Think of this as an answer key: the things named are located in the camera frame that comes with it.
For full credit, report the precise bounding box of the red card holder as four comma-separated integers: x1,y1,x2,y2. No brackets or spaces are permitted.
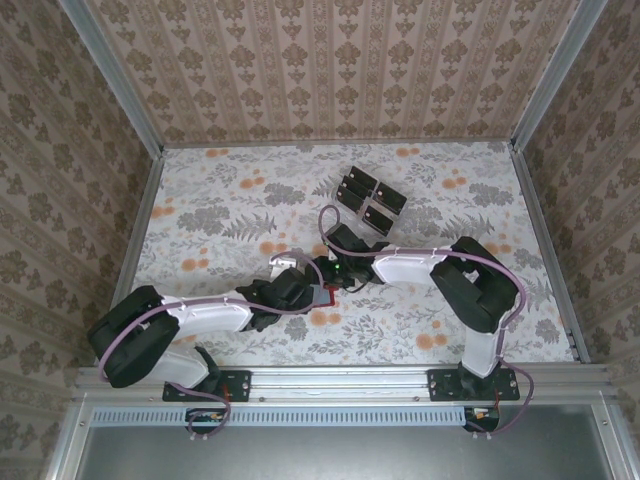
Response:
312,280,339,309

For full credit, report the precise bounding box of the floral tablecloth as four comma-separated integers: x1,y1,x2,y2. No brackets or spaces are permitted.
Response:
107,141,576,367

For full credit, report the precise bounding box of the black connector box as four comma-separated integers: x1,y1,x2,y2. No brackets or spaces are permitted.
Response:
184,407,226,435
462,405,501,434

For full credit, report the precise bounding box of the grey metal panel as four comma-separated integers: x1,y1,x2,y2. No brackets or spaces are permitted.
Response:
74,404,619,480

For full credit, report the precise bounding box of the aluminium table edge rail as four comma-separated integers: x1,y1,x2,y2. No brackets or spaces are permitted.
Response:
73,363,615,401

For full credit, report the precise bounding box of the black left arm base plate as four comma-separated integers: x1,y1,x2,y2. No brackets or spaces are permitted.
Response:
162,368,252,404

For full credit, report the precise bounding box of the slotted cable duct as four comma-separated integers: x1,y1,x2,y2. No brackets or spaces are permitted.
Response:
91,405,471,427

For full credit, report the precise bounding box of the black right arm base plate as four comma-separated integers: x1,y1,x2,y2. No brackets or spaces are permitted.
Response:
427,367,522,404

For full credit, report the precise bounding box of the aluminium table side rail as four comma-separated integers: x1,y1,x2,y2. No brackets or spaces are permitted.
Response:
94,147,166,367
509,144,590,365

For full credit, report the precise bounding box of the aluminium frame post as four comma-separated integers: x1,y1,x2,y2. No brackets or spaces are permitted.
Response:
57,0,167,157
512,0,609,151

